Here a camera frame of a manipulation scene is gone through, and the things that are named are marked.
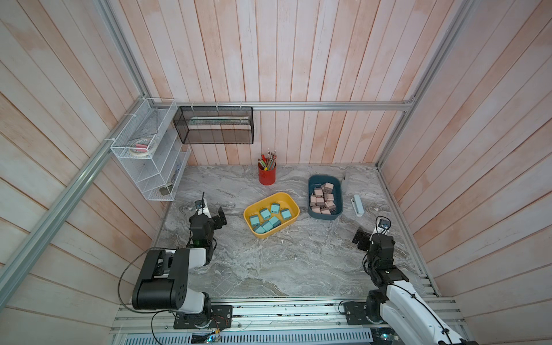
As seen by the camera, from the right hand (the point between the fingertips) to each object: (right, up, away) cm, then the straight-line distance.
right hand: (371, 229), depth 86 cm
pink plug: (-17, +10, +16) cm, 26 cm away
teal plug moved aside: (-34, +5, +12) cm, 37 cm away
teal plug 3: (-39, +2, +9) cm, 41 cm away
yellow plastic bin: (-34, +11, +15) cm, 39 cm away
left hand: (-67, +7, +7) cm, 68 cm away
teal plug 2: (-43, +5, +12) cm, 45 cm away
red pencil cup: (-43, +26, +17) cm, 53 cm away
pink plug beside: (-13, +17, +18) cm, 28 cm away
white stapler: (0, +9, +14) cm, 16 cm away
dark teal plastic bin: (-18, +20, +22) cm, 35 cm away
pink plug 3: (-12, +8, +15) cm, 21 cm away
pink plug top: (-12, +13, +18) cm, 25 cm away
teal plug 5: (-46, -1, +5) cm, 46 cm away
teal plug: (-48, +2, +9) cm, 49 cm away
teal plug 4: (-43, 0, +7) cm, 43 cm away
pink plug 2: (-21, +11, +15) cm, 28 cm away
